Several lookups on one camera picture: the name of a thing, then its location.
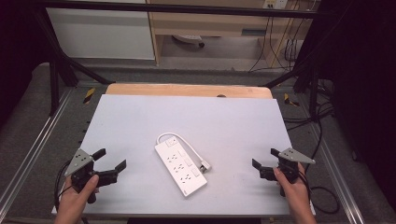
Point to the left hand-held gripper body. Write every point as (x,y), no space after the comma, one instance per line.
(81,161)

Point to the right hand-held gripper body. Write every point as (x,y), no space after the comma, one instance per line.
(292,157)

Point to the white power strip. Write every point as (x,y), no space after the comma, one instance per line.
(180,168)

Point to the person's right hand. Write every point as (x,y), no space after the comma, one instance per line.
(297,194)

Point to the person's left hand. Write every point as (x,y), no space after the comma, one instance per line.
(73,202)

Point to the white plug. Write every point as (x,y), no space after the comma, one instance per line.
(205,166)

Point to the wooden table board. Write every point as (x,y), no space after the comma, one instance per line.
(186,90)

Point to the black curtain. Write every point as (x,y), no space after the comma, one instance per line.
(18,46)
(364,77)

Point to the white cabinet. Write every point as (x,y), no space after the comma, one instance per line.
(102,34)

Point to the white chair base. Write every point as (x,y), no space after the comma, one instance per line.
(188,39)

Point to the light wooden desk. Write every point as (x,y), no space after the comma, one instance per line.
(202,25)

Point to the aluminium floor rail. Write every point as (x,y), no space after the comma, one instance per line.
(337,177)
(34,146)

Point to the white wall socket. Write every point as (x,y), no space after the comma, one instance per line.
(275,3)

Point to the black metal frame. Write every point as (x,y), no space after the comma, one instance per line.
(174,8)

